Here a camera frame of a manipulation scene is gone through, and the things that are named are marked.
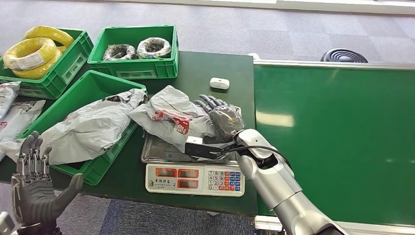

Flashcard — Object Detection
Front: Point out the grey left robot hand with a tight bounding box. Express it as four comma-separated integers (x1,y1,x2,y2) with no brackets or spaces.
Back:
11,131,84,228

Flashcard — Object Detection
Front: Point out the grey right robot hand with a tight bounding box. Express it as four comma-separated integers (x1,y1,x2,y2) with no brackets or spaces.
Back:
194,94,246,143

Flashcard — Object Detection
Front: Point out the grey package with red print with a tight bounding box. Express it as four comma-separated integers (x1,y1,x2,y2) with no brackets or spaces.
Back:
128,85,218,153

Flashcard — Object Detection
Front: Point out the flat white printed package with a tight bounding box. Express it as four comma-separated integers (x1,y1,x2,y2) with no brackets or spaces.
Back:
0,99,46,141

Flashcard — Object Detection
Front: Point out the crumpled plain grey package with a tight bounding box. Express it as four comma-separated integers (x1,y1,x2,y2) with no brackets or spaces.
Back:
0,88,148,165

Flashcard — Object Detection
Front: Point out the small white printed package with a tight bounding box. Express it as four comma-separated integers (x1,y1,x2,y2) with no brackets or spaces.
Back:
0,81,22,120

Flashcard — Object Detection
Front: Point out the green conveyor belt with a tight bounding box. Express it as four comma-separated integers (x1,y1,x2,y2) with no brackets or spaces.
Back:
253,60,415,235

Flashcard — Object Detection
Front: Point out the green crate holding grey package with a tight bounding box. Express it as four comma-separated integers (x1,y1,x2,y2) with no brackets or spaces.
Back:
18,70,147,187

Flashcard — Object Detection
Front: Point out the small white plastic case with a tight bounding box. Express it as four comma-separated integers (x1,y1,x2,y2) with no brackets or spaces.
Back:
209,77,230,90

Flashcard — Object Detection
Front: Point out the electronic scale with steel tray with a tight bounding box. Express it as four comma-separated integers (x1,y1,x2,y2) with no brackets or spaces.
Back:
141,105,245,197

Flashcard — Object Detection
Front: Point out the green crate with black coils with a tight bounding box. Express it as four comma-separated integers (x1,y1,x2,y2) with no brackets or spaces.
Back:
87,24,179,80

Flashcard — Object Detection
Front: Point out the green crate with yellow coils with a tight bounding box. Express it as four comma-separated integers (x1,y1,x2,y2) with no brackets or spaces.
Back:
0,27,94,100

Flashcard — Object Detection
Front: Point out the black ribbed round object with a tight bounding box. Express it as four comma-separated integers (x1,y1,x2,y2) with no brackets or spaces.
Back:
320,48,369,63

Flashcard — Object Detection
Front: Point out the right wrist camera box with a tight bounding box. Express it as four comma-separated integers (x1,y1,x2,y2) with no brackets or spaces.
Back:
184,136,228,160

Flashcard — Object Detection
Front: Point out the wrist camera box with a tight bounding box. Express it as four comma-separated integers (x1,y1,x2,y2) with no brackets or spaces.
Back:
0,211,16,235
184,136,228,160

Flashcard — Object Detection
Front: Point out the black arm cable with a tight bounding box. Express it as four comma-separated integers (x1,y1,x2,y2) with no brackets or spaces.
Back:
224,144,293,170

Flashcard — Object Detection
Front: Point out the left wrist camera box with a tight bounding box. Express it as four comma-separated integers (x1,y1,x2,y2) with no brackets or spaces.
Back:
0,211,16,235

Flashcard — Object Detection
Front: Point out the wrapped black wire coil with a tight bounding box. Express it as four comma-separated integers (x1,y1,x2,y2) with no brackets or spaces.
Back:
102,44,137,61
136,37,172,59

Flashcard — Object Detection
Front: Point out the yellow wire coil with label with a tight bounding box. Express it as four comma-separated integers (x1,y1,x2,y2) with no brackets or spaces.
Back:
2,37,57,71

